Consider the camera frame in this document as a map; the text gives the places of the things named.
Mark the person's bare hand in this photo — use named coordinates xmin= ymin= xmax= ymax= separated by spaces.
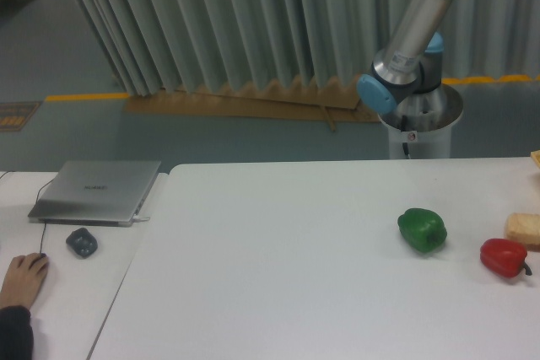
xmin=1 ymin=253 xmax=49 ymax=310

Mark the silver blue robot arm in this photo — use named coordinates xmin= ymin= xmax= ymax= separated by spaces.
xmin=356 ymin=0 xmax=539 ymax=115

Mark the black sleeved forearm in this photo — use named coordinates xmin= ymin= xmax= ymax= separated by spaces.
xmin=1 ymin=305 xmax=34 ymax=359

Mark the green bell pepper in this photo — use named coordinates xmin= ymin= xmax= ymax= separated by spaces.
xmin=397 ymin=208 xmax=448 ymax=254

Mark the red bell pepper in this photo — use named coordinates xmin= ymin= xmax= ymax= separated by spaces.
xmin=480 ymin=239 xmax=532 ymax=278

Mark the dark grey small controller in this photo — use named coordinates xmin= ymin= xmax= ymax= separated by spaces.
xmin=66 ymin=228 xmax=99 ymax=259

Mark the silver closed laptop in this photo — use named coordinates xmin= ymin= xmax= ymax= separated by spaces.
xmin=28 ymin=160 xmax=160 ymax=226

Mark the white usb plug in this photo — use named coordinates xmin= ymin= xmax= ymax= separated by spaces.
xmin=132 ymin=216 xmax=150 ymax=223

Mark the pale green folding curtain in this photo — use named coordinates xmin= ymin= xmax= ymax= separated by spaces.
xmin=76 ymin=0 xmax=539 ymax=96

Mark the brown cardboard sheet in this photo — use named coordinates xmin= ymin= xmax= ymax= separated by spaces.
xmin=123 ymin=91 xmax=380 ymax=132

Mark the bread slice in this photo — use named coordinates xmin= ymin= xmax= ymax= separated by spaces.
xmin=505 ymin=212 xmax=540 ymax=251

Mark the wooden board corner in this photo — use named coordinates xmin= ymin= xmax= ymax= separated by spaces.
xmin=530 ymin=150 xmax=540 ymax=168

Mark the black mouse cable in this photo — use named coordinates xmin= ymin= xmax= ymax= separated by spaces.
xmin=0 ymin=170 xmax=60 ymax=255

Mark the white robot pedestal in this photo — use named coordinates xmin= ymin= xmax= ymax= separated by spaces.
xmin=380 ymin=84 xmax=463 ymax=159

